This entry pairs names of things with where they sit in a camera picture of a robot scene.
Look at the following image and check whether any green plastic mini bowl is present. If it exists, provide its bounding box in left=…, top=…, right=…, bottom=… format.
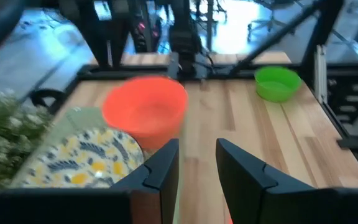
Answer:
left=254, top=65, right=302, bottom=103

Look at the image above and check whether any small potted green shrub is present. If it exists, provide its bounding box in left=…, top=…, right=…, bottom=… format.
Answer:
left=0, top=90, right=54, bottom=195

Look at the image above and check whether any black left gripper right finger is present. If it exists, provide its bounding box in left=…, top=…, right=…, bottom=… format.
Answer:
left=215, top=139, right=358, bottom=224

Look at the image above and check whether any green dotted placemat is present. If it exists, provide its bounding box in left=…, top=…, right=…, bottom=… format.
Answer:
left=9, top=105, right=185, bottom=224

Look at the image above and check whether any silver aluminium extrusion post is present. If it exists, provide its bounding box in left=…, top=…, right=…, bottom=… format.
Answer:
left=314, top=45, right=328, bottom=105

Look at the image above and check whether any yellow bowl with patterned inside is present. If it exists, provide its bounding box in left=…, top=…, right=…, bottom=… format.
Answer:
left=20, top=127, right=145, bottom=189

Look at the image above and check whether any black arched cable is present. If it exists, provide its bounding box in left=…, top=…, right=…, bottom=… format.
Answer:
left=29, top=88, right=68, bottom=110

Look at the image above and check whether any black aluminium table frame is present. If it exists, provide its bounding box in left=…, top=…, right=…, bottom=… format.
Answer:
left=28, top=0, right=358, bottom=187

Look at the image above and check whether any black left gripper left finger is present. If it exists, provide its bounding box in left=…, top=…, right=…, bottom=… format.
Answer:
left=0, top=139, right=180, bottom=224

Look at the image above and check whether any orange plastic mini bowl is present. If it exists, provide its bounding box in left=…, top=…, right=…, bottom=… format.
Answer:
left=223, top=200, right=234, bottom=224
left=101, top=76, right=188, bottom=152

